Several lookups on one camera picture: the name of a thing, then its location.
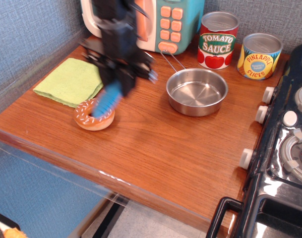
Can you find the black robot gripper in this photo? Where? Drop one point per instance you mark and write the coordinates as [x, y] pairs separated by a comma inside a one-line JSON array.
[[117, 52]]

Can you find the blue handled metal spoon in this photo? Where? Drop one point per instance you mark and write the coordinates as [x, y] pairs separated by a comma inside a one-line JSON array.
[[108, 99]]

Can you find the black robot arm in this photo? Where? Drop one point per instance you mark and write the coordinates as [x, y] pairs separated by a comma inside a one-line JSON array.
[[119, 10]]

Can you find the green folded cloth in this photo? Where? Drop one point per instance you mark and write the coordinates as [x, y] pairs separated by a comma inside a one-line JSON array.
[[71, 83]]

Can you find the toy frosted sprinkle donut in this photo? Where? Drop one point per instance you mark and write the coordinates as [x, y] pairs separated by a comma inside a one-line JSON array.
[[83, 117]]

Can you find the teal toy microwave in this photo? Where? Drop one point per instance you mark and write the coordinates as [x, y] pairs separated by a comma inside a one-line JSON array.
[[171, 25]]

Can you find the small steel pan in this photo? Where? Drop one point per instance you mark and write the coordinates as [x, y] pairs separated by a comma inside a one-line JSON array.
[[196, 92]]

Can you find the tomato sauce toy can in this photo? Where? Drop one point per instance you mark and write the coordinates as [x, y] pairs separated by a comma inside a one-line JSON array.
[[217, 37]]

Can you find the pineapple slices toy can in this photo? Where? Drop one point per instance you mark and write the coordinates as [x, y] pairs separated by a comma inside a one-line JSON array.
[[259, 56]]

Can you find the orange plush toy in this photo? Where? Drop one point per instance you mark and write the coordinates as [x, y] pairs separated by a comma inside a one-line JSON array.
[[14, 233]]

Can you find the black toy stove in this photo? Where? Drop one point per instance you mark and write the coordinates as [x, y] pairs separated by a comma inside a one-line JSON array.
[[272, 193]]

